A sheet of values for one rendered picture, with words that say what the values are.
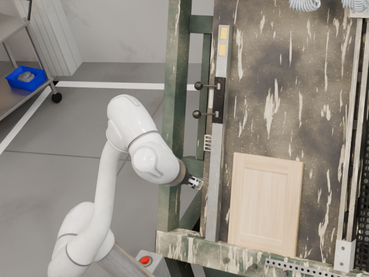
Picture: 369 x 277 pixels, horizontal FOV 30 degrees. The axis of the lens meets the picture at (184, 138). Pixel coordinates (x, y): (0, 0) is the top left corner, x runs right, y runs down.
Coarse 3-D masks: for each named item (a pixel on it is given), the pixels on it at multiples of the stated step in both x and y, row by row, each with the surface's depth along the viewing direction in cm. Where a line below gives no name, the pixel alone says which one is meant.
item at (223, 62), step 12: (228, 36) 292; (228, 48) 294; (228, 60) 295; (216, 72) 297; (228, 72) 296; (228, 84) 298; (216, 132) 299; (216, 144) 300; (216, 156) 301; (216, 168) 301; (216, 180) 302; (216, 192) 302; (216, 204) 303; (216, 216) 304; (216, 228) 305; (216, 240) 307
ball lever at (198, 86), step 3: (198, 81) 290; (195, 84) 289; (198, 84) 288; (201, 84) 289; (219, 84) 294; (195, 87) 289; (198, 87) 288; (201, 87) 289; (216, 87) 295; (219, 87) 295; (198, 90) 290
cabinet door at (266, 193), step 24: (240, 168) 298; (264, 168) 292; (288, 168) 287; (240, 192) 299; (264, 192) 294; (288, 192) 288; (240, 216) 300; (264, 216) 295; (288, 216) 289; (240, 240) 301; (264, 240) 296; (288, 240) 290
